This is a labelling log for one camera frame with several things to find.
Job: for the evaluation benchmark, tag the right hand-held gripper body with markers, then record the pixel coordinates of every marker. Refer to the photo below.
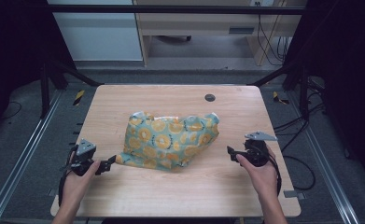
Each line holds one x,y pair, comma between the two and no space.
257,148

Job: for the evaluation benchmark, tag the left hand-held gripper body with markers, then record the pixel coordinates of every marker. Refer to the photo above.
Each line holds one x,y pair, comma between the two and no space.
82,157

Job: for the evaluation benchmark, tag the orange print teal cloth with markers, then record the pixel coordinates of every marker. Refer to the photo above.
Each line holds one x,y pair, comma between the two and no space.
167,140

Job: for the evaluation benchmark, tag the white cabinet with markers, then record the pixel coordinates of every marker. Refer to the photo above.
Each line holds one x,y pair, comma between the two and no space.
97,29

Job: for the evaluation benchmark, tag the person's left hand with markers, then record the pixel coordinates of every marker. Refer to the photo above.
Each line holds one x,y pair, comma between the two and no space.
77,184

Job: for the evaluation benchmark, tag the aluminium rail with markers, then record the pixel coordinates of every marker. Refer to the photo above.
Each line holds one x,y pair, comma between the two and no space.
18,155
326,161

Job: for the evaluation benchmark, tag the black metal frame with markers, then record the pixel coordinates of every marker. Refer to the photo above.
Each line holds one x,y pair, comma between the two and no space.
177,9

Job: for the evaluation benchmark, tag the person's right hand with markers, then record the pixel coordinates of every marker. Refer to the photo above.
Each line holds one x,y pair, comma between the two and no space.
258,174

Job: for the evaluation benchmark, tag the yellow black striped tape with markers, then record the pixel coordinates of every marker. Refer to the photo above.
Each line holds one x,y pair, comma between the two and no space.
279,98
78,97

